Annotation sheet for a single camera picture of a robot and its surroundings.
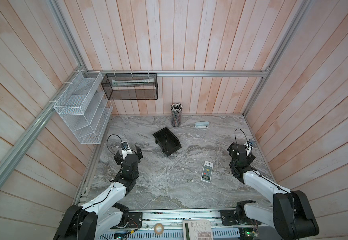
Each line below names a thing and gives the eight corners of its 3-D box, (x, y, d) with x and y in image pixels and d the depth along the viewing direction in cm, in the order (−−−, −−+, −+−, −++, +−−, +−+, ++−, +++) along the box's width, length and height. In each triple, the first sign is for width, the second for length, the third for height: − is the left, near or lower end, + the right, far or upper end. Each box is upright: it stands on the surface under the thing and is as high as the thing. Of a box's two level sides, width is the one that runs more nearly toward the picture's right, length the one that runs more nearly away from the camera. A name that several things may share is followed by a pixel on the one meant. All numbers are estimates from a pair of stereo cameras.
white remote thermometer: (200, 179, 89) (200, 178, 87) (204, 161, 97) (204, 160, 95) (210, 182, 88) (210, 181, 86) (213, 164, 96) (213, 162, 94)
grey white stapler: (194, 128, 115) (195, 125, 112) (194, 124, 117) (195, 121, 114) (208, 128, 115) (209, 125, 112) (207, 124, 117) (208, 121, 114)
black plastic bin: (167, 157, 98) (167, 152, 93) (153, 139, 108) (152, 134, 102) (181, 148, 103) (182, 142, 97) (166, 132, 112) (166, 126, 107)
